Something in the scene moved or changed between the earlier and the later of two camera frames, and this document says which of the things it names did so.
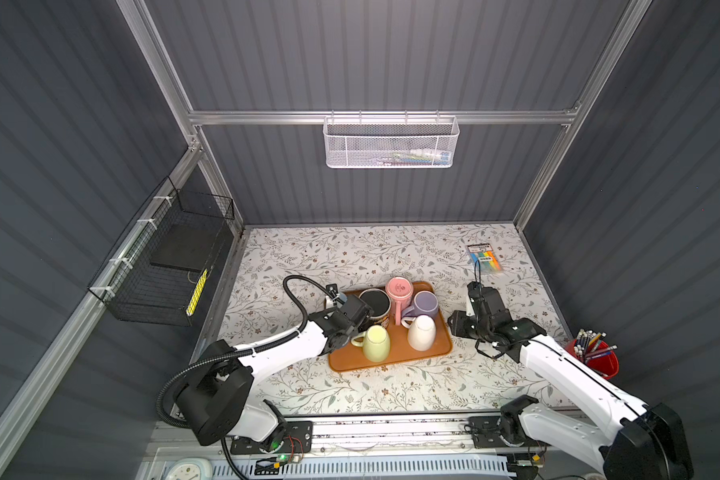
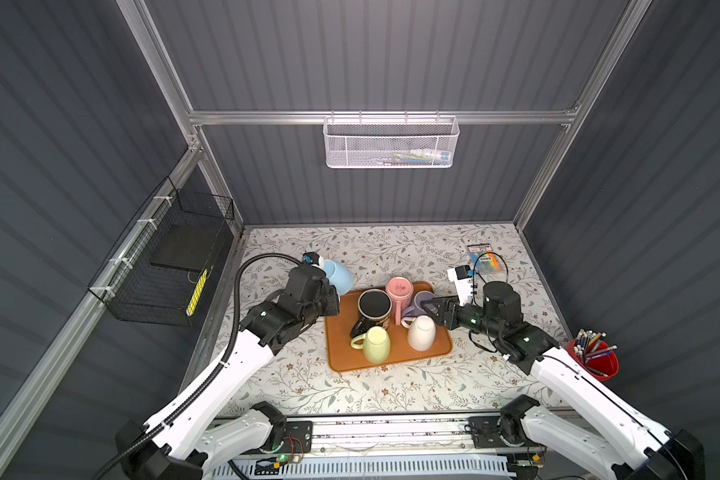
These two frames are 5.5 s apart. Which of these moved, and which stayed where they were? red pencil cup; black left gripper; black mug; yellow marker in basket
Moved: black left gripper
Stayed: black mug; red pencil cup; yellow marker in basket
